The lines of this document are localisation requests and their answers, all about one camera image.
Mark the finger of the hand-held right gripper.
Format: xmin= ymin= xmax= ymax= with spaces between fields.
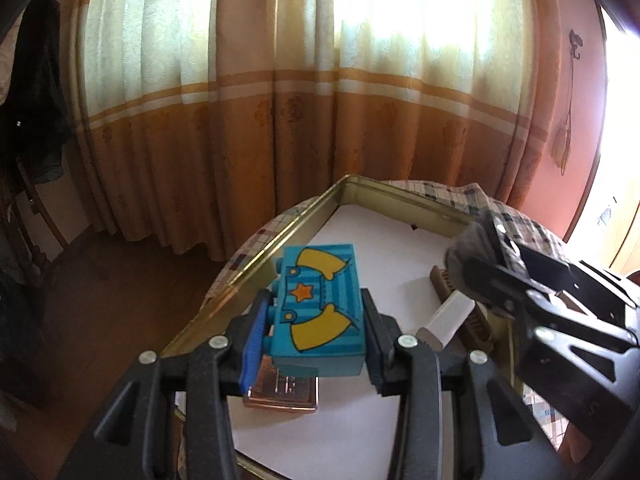
xmin=487 ymin=215 xmax=640 ymax=311
xmin=462 ymin=257 xmax=638 ymax=361

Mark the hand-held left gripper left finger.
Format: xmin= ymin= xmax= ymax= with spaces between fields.
xmin=55 ymin=287 xmax=273 ymax=480

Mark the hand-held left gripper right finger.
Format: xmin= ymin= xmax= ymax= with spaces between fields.
xmin=360 ymin=287 xmax=571 ymax=480

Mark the brown bristle brush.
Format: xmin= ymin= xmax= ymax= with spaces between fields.
xmin=429 ymin=265 xmax=496 ymax=356

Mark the rose gold metal case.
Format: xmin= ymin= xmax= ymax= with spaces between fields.
xmin=242 ymin=365 xmax=321 ymax=413

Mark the teal toy block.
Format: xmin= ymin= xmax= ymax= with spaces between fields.
xmin=260 ymin=243 xmax=368 ymax=378

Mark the gold metal tray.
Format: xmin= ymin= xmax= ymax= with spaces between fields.
xmin=160 ymin=174 xmax=526 ymax=480

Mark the plaid tablecloth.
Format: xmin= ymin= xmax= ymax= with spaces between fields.
xmin=207 ymin=180 xmax=571 ymax=461

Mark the brown wooden chair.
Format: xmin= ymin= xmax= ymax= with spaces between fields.
xmin=625 ymin=270 xmax=640 ymax=311
xmin=7 ymin=160 xmax=68 ymax=281

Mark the bright window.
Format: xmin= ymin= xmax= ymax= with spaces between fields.
xmin=565 ymin=5 xmax=640 ymax=271

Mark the orange and cream curtain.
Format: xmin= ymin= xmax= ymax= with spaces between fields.
xmin=65 ymin=0 xmax=571 ymax=261

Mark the black hanging jacket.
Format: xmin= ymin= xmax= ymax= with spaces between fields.
xmin=0 ymin=0 xmax=76 ymax=186

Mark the wall hanging ornament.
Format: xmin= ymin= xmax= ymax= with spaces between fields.
xmin=552 ymin=30 xmax=583 ymax=176

